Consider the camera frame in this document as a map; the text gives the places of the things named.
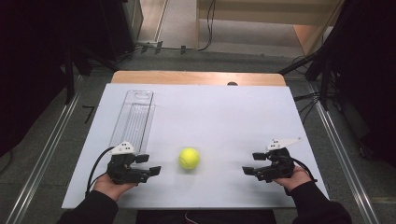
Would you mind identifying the wooden table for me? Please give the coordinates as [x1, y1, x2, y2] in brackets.
[110, 70, 287, 88]

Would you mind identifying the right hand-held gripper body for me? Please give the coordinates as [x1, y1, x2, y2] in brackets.
[253, 137, 304, 184]

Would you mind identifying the yellow tennis ball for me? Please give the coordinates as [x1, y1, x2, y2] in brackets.
[177, 147, 201, 171]

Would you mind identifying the metal floor rail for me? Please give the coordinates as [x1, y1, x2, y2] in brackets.
[306, 83, 381, 224]
[5, 75, 83, 224]

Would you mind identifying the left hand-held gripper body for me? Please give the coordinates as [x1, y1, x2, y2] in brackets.
[106, 141, 150, 185]

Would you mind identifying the clear plastic tube container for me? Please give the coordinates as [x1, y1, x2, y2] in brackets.
[108, 90, 156, 155]

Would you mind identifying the person's left hand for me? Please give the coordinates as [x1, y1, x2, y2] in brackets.
[92, 173, 138, 202]

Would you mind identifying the light wooden furniture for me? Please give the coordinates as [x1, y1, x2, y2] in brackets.
[195, 0, 345, 56]

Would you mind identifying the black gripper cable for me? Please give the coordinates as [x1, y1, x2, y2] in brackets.
[85, 146, 116, 198]
[290, 157, 318, 183]

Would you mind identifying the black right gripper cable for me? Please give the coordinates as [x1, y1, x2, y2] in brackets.
[290, 157, 318, 183]

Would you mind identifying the white board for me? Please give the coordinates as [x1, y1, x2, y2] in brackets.
[61, 82, 330, 210]

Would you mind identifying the black floor cable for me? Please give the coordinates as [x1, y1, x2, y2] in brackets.
[134, 0, 218, 53]

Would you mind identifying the person's dark lap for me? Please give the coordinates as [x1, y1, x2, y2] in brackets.
[135, 209, 277, 224]

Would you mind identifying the dark curtain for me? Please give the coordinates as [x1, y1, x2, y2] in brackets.
[0, 0, 135, 158]
[320, 0, 396, 167]

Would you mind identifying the person's right hand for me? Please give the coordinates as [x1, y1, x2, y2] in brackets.
[273, 165, 313, 192]

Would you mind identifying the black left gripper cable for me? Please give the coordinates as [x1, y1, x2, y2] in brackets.
[85, 146, 116, 198]

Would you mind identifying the black tripod stand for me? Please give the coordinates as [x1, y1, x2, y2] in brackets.
[277, 46, 332, 110]

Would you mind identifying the bundle of black cables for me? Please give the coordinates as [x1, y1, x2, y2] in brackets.
[293, 91, 322, 123]

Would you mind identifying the grey cabinet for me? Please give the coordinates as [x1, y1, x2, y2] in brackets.
[121, 0, 145, 43]

